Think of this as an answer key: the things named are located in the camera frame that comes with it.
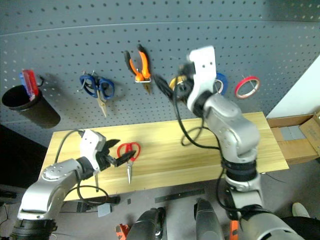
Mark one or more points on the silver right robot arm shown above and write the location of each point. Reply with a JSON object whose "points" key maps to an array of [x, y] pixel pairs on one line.
{"points": [[232, 125]]}

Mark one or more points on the silver metal pliers hook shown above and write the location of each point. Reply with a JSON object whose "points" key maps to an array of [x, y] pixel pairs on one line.
{"points": [[140, 80]]}

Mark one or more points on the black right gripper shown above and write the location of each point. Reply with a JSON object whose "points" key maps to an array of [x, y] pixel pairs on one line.
{"points": [[186, 92]]}

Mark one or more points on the thin metal tool shaft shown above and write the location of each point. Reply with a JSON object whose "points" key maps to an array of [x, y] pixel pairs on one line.
{"points": [[96, 181]]}

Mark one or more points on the white shoe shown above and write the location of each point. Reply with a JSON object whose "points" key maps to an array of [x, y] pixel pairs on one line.
{"points": [[300, 210]]}

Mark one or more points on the brown cardboard box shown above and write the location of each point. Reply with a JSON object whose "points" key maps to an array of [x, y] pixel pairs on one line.
{"points": [[292, 147]]}

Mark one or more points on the black cup holder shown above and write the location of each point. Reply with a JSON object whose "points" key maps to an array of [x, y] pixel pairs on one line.
{"points": [[32, 110]]}

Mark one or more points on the orange black clamp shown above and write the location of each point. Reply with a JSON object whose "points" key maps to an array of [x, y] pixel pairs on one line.
{"points": [[122, 231]]}

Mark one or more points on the grey metal pegboard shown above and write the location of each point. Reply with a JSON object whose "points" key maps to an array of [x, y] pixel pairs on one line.
{"points": [[75, 37]]}

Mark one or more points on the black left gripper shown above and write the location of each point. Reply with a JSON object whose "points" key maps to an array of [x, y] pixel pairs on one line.
{"points": [[103, 160]]}

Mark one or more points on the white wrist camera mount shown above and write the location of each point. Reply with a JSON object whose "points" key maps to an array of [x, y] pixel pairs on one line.
{"points": [[91, 142], [203, 72]]}

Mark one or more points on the white board panel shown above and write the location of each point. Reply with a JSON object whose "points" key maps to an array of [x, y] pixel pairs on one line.
{"points": [[297, 92]]}

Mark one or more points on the yellow tape roll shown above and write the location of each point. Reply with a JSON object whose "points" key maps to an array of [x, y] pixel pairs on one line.
{"points": [[173, 83]]}

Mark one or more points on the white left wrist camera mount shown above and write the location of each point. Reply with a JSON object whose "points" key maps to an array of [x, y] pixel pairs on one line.
{"points": [[91, 142]]}

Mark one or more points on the small grey box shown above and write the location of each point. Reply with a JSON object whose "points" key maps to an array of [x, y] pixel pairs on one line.
{"points": [[104, 210]]}

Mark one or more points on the orange black pliers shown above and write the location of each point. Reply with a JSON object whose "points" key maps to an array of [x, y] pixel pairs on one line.
{"points": [[143, 63]]}

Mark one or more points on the grey foam pad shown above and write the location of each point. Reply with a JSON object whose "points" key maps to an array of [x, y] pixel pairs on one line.
{"points": [[292, 132]]}

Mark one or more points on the red tape roll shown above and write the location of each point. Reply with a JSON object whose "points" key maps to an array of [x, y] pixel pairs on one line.
{"points": [[246, 81]]}

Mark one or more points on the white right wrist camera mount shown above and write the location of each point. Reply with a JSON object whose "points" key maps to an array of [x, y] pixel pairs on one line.
{"points": [[203, 72]]}

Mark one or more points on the blue tape roll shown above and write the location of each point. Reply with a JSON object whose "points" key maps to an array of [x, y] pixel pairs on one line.
{"points": [[223, 81]]}

